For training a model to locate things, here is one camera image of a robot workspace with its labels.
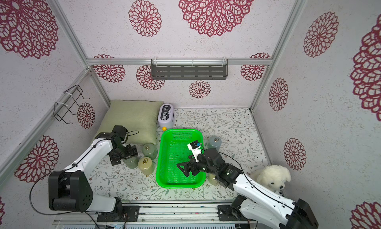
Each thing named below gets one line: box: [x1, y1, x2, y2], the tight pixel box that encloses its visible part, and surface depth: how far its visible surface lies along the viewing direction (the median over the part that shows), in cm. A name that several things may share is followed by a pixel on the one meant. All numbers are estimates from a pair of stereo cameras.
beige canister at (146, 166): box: [137, 156, 155, 175], surface depth 85 cm
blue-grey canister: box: [207, 136, 222, 152], surface depth 94 cm
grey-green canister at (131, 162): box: [122, 156, 139, 170], surface depth 87 cm
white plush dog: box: [255, 164, 292, 192], surface depth 68 cm
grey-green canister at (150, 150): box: [141, 142, 158, 161], surface depth 91 cm
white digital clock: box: [157, 103, 175, 129], surface depth 105 cm
